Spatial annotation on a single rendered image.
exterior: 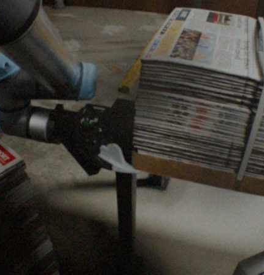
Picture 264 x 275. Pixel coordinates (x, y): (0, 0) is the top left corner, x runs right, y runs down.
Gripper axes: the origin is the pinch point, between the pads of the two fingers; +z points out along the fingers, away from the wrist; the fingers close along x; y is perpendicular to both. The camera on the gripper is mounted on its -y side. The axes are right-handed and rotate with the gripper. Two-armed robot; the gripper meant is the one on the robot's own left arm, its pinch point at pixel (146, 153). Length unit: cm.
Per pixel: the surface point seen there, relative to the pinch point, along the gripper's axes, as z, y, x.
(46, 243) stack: -22.3, -27.1, -11.8
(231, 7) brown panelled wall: 16, -60, 328
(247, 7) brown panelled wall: 34, -57, 327
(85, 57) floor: -103, -79, 188
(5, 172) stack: -22.9, 2.2, -15.2
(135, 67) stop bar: -11.3, 2.4, 30.5
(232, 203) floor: 31, -79, 61
